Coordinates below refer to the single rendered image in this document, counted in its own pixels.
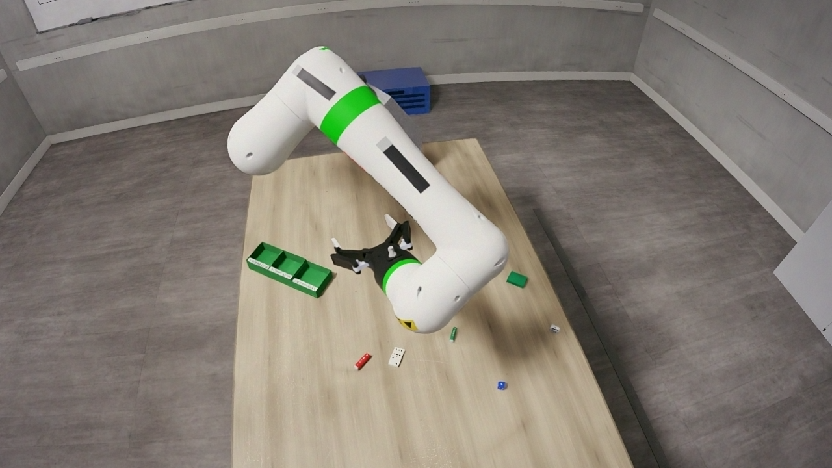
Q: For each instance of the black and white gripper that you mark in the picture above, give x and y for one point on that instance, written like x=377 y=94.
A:
x=355 y=260

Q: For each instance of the green rack of labelled bins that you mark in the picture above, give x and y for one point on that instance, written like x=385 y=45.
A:
x=289 y=269

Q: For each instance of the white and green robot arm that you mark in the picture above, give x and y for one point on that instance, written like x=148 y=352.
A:
x=320 y=89

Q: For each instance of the red aa battery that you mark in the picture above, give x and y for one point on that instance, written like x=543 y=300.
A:
x=361 y=361

